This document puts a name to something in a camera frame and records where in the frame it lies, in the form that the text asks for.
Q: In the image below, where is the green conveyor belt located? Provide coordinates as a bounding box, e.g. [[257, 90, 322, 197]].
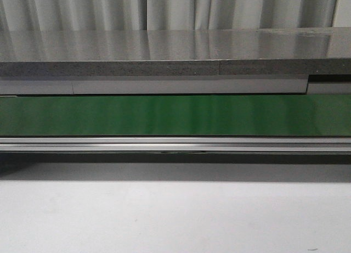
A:
[[1, 94, 350, 136]]

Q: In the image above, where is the white pleated curtain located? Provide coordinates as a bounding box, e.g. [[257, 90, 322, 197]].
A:
[[1, 0, 350, 31]]

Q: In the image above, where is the grey stone counter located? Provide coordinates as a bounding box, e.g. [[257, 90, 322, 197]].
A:
[[0, 26, 351, 95]]

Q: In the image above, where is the aluminium conveyor side rail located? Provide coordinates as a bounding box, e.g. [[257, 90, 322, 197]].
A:
[[1, 137, 350, 153]]

